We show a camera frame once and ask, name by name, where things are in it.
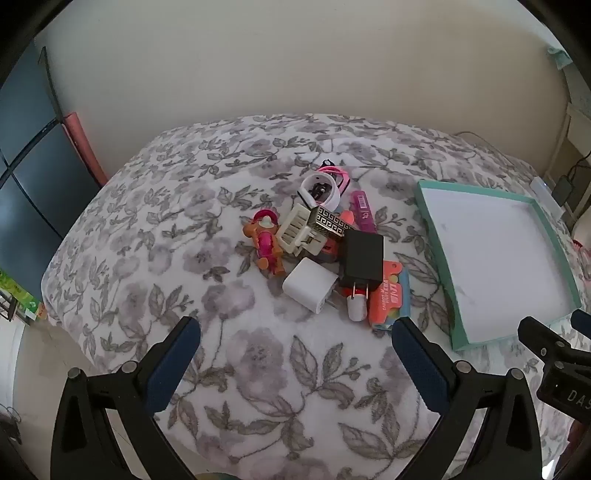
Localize gold black patterned bar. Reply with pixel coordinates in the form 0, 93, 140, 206
308, 206, 355, 241

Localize teal cardboard box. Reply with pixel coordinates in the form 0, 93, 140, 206
414, 180, 583, 352

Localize white tape roll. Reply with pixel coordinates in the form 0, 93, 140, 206
299, 172, 342, 209

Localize dark blue wardrobe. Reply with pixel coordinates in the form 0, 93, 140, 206
0, 46, 103, 252

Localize pink wrist watch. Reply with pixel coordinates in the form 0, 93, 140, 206
318, 159, 352, 195

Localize orange blue card packet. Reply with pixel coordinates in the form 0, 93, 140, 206
369, 260, 411, 332

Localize purple tube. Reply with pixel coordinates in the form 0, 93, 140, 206
349, 190, 377, 234

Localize black power adapter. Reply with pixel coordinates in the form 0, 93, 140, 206
553, 178, 575, 206

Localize coral teal plastic case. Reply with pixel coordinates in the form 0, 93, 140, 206
323, 210, 356, 264

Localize white charger cube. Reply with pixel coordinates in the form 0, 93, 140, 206
283, 257, 340, 315

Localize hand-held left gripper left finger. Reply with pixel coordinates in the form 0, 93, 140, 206
50, 316, 202, 480

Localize black charger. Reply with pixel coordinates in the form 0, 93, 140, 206
339, 228, 385, 301

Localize white power strip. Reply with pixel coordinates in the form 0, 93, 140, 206
531, 178, 565, 217

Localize green box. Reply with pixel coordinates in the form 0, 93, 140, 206
0, 269, 43, 320

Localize small red bottle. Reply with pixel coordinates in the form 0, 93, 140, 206
342, 284, 368, 322

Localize brown pink dog figure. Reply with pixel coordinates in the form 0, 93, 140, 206
243, 209, 286, 277

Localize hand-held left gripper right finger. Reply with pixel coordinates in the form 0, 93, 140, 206
392, 316, 542, 480

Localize white shelf unit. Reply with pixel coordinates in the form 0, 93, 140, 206
542, 65, 591, 232

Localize pink rolled mat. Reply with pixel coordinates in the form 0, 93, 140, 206
62, 112, 110, 185

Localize cream plastic plug adapter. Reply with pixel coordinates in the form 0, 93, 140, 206
276, 204, 345, 259

